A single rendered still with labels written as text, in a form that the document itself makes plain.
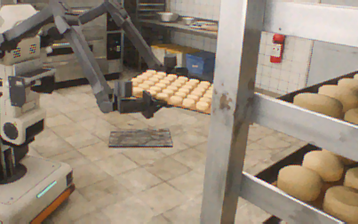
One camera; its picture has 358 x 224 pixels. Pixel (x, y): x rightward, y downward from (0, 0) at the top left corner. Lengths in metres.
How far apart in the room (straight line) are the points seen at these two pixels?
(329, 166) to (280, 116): 0.13
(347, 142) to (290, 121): 0.06
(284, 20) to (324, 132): 0.10
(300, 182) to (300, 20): 0.18
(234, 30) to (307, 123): 0.11
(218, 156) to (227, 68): 0.09
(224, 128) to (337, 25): 0.14
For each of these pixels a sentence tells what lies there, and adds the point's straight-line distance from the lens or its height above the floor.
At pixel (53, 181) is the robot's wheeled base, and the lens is 2.27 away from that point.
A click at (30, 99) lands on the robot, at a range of 2.02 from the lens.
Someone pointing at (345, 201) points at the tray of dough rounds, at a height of 1.24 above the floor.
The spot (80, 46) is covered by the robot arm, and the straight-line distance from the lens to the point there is 1.39.
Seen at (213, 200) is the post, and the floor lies 1.22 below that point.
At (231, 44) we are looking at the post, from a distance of 0.31.
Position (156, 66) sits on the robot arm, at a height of 1.02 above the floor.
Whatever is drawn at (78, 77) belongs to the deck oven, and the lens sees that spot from 5.08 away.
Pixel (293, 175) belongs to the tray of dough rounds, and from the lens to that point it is 0.40.
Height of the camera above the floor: 1.43
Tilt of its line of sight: 20 degrees down
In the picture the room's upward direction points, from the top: 4 degrees clockwise
